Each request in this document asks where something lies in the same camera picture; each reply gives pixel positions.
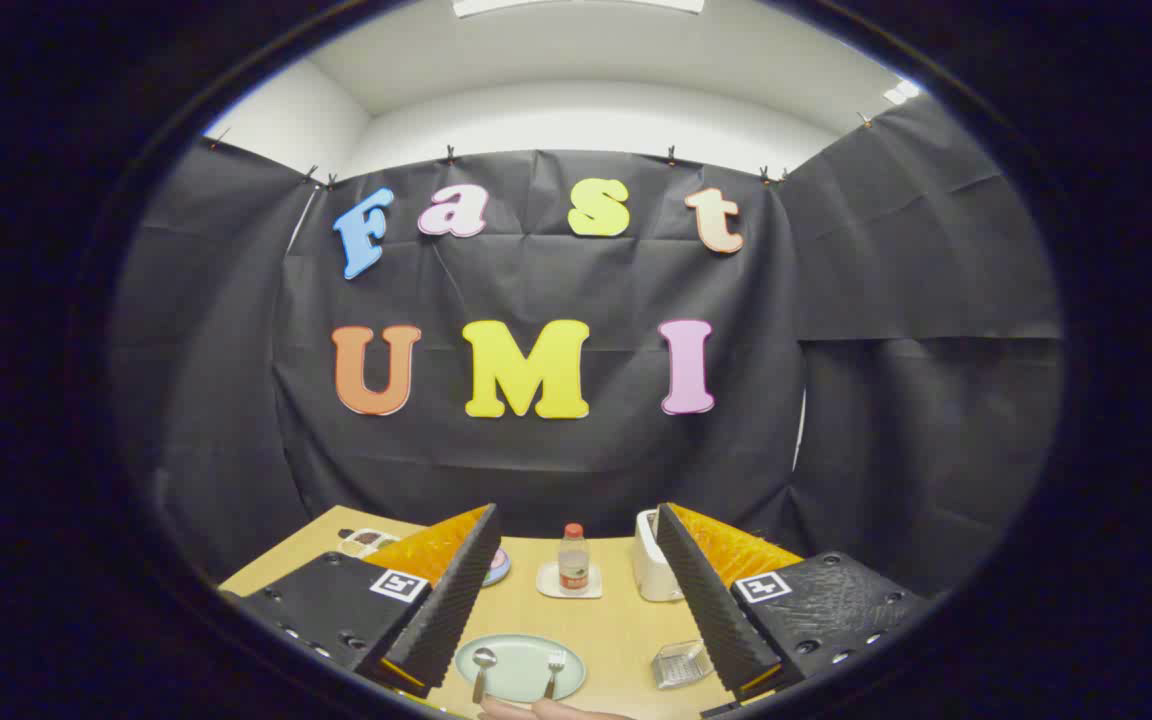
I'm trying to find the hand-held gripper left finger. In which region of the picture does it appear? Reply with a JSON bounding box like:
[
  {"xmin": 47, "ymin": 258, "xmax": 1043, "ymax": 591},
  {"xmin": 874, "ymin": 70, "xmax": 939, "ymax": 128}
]
[{"xmin": 219, "ymin": 503, "xmax": 502, "ymax": 699}]

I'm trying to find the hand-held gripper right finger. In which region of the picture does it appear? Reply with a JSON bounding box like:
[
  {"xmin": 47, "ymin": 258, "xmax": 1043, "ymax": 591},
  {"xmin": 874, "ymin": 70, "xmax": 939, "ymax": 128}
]
[{"xmin": 656, "ymin": 502, "xmax": 932, "ymax": 706}]

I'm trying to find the white toaster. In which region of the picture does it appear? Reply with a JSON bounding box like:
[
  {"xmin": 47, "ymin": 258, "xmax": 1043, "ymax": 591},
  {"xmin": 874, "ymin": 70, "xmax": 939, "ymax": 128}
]
[{"xmin": 633, "ymin": 509, "xmax": 685, "ymax": 603}]

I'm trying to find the perforated metal tray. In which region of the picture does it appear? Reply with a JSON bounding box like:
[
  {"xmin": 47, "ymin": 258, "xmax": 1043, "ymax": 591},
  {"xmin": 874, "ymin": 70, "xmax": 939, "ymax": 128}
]
[{"xmin": 652, "ymin": 640, "xmax": 715, "ymax": 691}]

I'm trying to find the light green plate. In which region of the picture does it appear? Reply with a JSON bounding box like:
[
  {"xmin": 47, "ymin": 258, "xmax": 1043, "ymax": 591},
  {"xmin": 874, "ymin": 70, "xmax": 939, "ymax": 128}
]
[{"xmin": 454, "ymin": 634, "xmax": 587, "ymax": 704}]

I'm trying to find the white square coaster dish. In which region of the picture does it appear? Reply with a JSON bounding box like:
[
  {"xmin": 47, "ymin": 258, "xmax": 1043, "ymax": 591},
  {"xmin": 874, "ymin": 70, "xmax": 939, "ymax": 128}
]
[{"xmin": 536, "ymin": 560, "xmax": 604, "ymax": 600}]

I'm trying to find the small white divided dish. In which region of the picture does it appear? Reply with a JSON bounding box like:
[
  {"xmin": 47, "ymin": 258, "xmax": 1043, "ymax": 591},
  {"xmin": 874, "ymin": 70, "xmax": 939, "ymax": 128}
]
[{"xmin": 338, "ymin": 528, "xmax": 399, "ymax": 558}]

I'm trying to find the water bottle with red cap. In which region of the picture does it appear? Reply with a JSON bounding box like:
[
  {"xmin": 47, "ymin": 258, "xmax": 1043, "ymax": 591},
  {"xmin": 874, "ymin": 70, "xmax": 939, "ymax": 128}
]
[{"xmin": 558, "ymin": 523, "xmax": 591, "ymax": 595}]

